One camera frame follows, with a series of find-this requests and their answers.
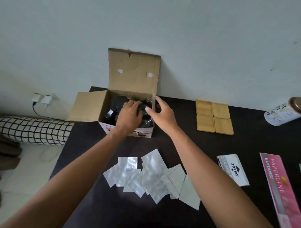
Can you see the person's left hand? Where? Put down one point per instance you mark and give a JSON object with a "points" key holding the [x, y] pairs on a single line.
{"points": [[128, 117]]}

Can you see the person's right hand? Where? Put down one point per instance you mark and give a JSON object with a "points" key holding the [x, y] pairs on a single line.
{"points": [[165, 118]]}

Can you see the glass teapot black lid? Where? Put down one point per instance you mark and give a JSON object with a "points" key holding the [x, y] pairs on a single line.
{"points": [[115, 103]]}

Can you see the red tea set box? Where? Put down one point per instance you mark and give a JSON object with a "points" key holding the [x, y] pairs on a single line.
{"points": [[131, 70]]}

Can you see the pile of silver foil sachets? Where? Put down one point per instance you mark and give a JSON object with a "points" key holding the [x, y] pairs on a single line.
{"points": [[150, 178]]}

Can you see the gold canister lid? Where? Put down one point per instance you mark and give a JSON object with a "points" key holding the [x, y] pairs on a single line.
{"points": [[296, 105]]}

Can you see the person's left forearm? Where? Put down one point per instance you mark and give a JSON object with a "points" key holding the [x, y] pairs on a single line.
{"points": [[70, 183]]}

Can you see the person's right forearm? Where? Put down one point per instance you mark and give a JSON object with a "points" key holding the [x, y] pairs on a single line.
{"points": [[211, 178]]}

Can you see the grey stamp pad box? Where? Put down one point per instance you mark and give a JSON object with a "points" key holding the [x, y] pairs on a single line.
{"points": [[232, 170]]}

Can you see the black table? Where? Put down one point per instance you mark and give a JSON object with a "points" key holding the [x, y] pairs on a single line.
{"points": [[235, 143]]}

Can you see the black white checked bolster pillow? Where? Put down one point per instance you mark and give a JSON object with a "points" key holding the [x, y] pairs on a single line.
{"points": [[35, 130]]}

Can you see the white printed canister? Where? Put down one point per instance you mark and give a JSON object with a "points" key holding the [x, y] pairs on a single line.
{"points": [[279, 115]]}

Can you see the dark brown folded blanket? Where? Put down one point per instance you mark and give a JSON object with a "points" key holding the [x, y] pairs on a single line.
{"points": [[9, 152]]}

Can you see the pink receipt book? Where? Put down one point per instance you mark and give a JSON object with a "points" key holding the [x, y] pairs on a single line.
{"points": [[279, 188]]}

